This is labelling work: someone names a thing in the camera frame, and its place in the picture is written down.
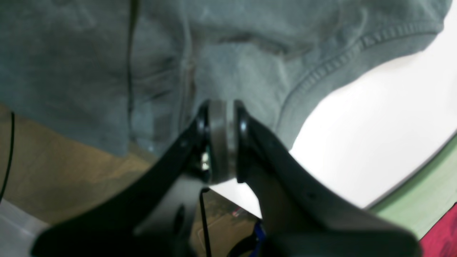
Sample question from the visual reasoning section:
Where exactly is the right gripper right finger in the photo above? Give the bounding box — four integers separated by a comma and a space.
234, 100, 422, 257

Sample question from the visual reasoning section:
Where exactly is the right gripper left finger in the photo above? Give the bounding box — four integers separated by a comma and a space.
31, 100, 227, 257

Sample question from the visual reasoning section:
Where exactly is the red cloth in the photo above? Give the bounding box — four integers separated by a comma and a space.
420, 203, 457, 257

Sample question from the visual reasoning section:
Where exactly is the dark grey t-shirt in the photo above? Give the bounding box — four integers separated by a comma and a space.
0, 0, 452, 156

